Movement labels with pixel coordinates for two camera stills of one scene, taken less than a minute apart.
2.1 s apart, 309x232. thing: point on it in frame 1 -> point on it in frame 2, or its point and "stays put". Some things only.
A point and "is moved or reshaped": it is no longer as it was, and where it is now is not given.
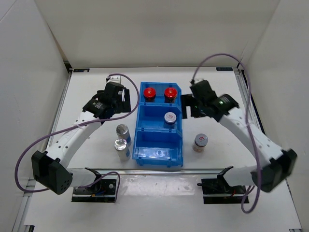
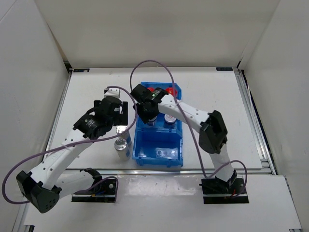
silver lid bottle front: [122, 150] stays put
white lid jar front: [201, 140] is moved or reshaped
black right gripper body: [202, 106] -> [144, 113]
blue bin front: [158, 147] stays put
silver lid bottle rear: [122, 132] stays put
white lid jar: [170, 118] stays put
